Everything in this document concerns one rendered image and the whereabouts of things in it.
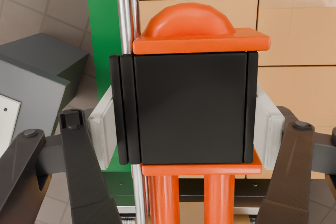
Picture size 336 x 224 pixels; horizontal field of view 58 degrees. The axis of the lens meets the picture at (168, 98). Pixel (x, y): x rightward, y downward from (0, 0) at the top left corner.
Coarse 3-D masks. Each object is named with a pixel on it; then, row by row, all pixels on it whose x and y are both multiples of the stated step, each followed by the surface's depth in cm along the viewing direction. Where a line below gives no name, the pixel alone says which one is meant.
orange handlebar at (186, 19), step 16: (160, 16) 18; (176, 16) 17; (192, 16) 17; (208, 16) 17; (224, 16) 18; (144, 32) 18; (160, 32) 17; (176, 32) 17; (192, 32) 17; (208, 32) 17; (224, 32) 17; (160, 176) 20; (176, 176) 21; (208, 176) 21; (224, 176) 20; (160, 192) 21; (176, 192) 21; (208, 192) 21; (224, 192) 21; (160, 208) 21; (176, 208) 22; (208, 208) 22; (224, 208) 21
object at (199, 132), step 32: (256, 32) 18; (160, 64) 17; (192, 64) 16; (224, 64) 16; (256, 64) 16; (160, 96) 17; (192, 96) 17; (224, 96) 17; (160, 128) 18; (192, 128) 18; (224, 128) 18; (160, 160) 18; (192, 160) 18; (224, 160) 18; (256, 160) 19
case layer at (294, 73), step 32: (160, 0) 86; (192, 0) 86; (224, 0) 86; (256, 0) 85; (288, 0) 85; (320, 0) 84; (288, 32) 88; (320, 32) 87; (288, 64) 91; (320, 64) 91; (288, 96) 94; (320, 96) 94; (320, 128) 97
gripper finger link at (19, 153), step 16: (16, 144) 13; (32, 144) 13; (0, 160) 12; (16, 160) 12; (32, 160) 12; (0, 176) 11; (16, 176) 11; (32, 176) 12; (48, 176) 14; (0, 192) 10; (16, 192) 10; (32, 192) 12; (0, 208) 9; (16, 208) 10; (32, 208) 12
